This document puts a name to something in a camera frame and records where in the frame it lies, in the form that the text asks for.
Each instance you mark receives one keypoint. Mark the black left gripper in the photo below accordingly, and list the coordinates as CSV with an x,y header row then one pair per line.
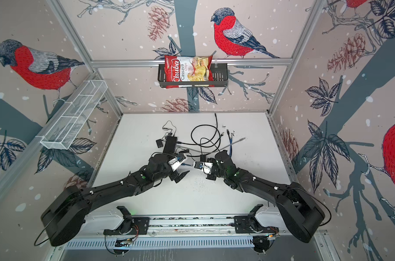
x,y
175,176

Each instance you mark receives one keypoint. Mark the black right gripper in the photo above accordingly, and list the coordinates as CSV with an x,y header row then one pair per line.
x,y
212,160

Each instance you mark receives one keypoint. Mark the black network switch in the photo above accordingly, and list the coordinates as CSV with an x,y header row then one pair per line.
x,y
170,145

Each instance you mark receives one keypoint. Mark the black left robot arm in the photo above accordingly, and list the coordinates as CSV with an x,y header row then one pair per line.
x,y
64,218

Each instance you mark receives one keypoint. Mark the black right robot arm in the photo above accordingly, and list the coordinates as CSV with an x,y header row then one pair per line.
x,y
300,212

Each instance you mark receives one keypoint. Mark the black power adapter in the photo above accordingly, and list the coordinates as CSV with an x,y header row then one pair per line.
x,y
160,143

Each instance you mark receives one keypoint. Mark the red cassava chips bag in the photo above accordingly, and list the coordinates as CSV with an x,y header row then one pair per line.
x,y
187,69

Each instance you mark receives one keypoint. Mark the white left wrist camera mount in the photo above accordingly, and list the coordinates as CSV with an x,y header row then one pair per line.
x,y
176,162

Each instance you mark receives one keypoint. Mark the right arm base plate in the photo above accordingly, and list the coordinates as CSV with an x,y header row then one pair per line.
x,y
254,225

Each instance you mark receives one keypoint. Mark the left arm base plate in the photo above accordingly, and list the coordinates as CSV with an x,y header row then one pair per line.
x,y
131,225

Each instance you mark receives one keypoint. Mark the aluminium front rail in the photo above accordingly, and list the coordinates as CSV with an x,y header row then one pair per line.
x,y
180,232

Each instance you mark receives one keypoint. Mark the black wire wall basket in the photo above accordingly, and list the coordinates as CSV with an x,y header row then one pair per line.
x,y
219,72

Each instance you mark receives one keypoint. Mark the white mesh wall shelf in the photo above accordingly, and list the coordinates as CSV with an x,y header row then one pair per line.
x,y
76,112

